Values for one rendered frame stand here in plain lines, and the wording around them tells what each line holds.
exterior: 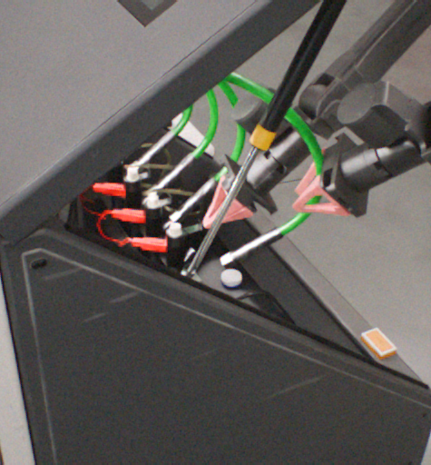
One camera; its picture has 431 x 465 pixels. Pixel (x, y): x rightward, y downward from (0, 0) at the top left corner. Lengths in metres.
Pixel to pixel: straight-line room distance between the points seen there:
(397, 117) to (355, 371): 0.32
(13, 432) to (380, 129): 0.52
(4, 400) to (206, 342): 0.21
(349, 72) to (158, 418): 0.56
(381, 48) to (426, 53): 3.27
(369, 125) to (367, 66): 0.24
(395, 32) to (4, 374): 0.73
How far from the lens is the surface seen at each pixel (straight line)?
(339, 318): 1.30
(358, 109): 0.95
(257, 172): 1.16
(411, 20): 1.20
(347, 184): 1.03
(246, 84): 0.98
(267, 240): 1.11
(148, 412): 0.86
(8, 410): 0.77
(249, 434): 0.98
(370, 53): 1.17
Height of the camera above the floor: 1.85
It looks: 38 degrees down
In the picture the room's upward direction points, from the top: 2 degrees clockwise
